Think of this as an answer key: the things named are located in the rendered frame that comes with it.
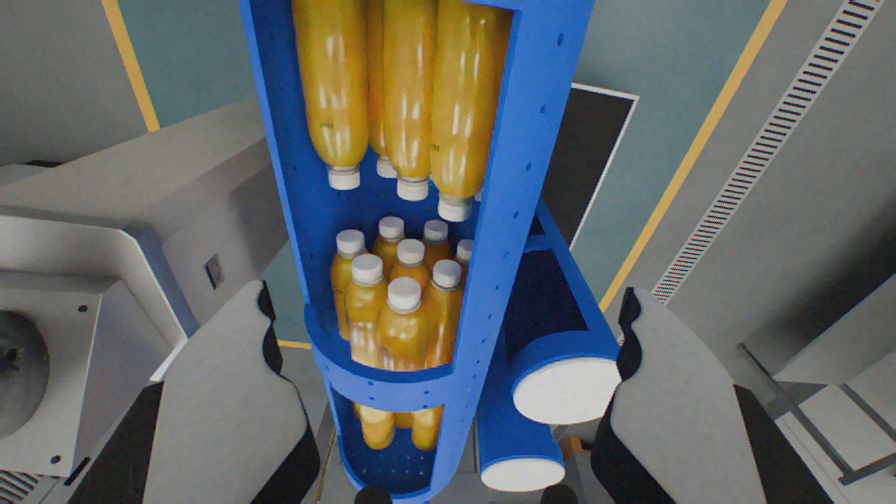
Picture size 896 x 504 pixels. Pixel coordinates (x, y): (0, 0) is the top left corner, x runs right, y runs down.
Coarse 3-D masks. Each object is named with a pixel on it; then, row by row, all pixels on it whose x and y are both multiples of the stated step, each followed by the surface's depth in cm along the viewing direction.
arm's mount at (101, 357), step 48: (0, 288) 35; (48, 288) 35; (96, 288) 36; (48, 336) 34; (96, 336) 35; (144, 336) 41; (48, 384) 33; (96, 384) 35; (144, 384) 41; (48, 432) 33; (96, 432) 35
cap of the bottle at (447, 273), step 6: (438, 264) 42; (444, 264) 42; (450, 264) 42; (456, 264) 42; (438, 270) 41; (444, 270) 41; (450, 270) 41; (456, 270) 41; (438, 276) 40; (444, 276) 40; (450, 276) 40; (456, 276) 40; (438, 282) 41; (444, 282) 40; (450, 282) 40; (456, 282) 41
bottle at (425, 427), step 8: (432, 408) 58; (440, 408) 58; (416, 416) 60; (424, 416) 58; (432, 416) 58; (440, 416) 59; (416, 424) 61; (424, 424) 59; (432, 424) 59; (440, 424) 61; (416, 432) 63; (424, 432) 61; (432, 432) 61; (416, 440) 65; (424, 440) 63; (432, 440) 64; (424, 448) 65; (432, 448) 66
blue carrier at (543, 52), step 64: (256, 0) 25; (512, 0) 16; (576, 0) 19; (256, 64) 26; (512, 64) 18; (576, 64) 24; (512, 128) 21; (320, 192) 42; (384, 192) 50; (512, 192) 24; (320, 256) 45; (512, 256) 31; (320, 320) 45; (384, 384) 35; (448, 384) 37; (384, 448) 70; (448, 448) 51
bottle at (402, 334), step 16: (384, 304) 39; (416, 304) 38; (384, 320) 38; (400, 320) 37; (416, 320) 38; (384, 336) 38; (400, 336) 37; (416, 336) 38; (384, 352) 40; (400, 352) 39; (416, 352) 40; (384, 368) 42; (400, 368) 40; (416, 368) 42
